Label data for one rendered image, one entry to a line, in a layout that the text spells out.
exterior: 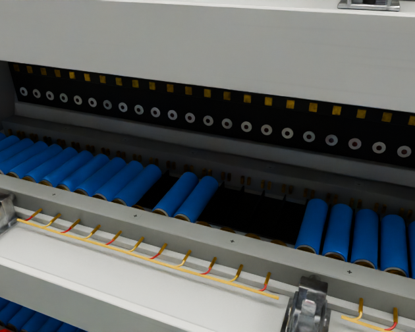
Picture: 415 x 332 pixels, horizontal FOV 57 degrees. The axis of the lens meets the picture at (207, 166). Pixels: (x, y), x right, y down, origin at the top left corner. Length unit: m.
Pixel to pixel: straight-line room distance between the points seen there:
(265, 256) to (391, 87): 0.14
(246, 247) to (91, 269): 0.12
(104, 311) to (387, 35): 0.25
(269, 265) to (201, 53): 0.15
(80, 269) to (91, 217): 0.04
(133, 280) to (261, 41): 0.19
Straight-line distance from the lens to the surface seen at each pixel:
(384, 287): 0.28
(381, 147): 0.37
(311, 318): 0.25
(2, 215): 0.37
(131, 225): 0.31
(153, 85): 0.41
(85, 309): 0.31
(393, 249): 0.32
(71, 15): 0.27
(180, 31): 0.23
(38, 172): 0.41
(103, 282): 0.30
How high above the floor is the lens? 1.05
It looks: 14 degrees down
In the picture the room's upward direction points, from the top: 7 degrees clockwise
